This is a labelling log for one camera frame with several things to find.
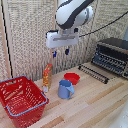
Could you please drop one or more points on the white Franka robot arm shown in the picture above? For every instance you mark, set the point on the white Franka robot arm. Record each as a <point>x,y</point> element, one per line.
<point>71,13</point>

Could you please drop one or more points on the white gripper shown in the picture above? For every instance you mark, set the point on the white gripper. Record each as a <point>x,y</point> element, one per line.
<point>61,38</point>

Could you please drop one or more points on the red bowl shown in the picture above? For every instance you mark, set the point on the red bowl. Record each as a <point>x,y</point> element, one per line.
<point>72,78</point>

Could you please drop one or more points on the red plastic shopping basket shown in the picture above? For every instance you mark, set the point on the red plastic shopping basket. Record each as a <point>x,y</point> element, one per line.
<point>21,100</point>

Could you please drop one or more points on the blue plastic pitcher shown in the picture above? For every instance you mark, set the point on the blue plastic pitcher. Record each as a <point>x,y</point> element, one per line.
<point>65,89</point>

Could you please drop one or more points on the black toaster oven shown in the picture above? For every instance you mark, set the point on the black toaster oven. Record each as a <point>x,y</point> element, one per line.
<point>113,50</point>

